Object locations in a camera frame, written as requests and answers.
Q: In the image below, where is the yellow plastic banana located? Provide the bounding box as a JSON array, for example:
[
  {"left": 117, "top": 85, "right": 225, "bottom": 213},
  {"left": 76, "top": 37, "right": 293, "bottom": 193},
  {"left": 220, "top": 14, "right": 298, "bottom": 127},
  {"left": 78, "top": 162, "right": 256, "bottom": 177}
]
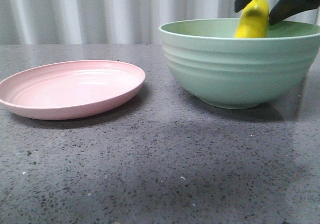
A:
[{"left": 234, "top": 0, "right": 269, "bottom": 38}]

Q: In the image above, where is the pink plate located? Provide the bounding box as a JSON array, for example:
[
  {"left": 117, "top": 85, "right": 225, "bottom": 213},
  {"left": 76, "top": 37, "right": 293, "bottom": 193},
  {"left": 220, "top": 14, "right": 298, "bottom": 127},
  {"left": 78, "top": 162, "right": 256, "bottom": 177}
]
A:
[{"left": 0, "top": 60, "right": 146, "bottom": 120}]

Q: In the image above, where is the white curtain backdrop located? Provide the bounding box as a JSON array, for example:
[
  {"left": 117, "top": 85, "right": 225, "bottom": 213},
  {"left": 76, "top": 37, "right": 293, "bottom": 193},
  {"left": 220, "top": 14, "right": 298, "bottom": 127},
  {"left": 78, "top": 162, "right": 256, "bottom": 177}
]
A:
[{"left": 0, "top": 0, "right": 320, "bottom": 45}]

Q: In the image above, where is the green ribbed bowl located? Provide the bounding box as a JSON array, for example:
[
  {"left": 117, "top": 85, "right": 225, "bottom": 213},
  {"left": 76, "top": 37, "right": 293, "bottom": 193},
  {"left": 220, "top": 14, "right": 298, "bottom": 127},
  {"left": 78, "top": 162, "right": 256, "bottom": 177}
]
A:
[{"left": 159, "top": 19, "right": 320, "bottom": 109}]

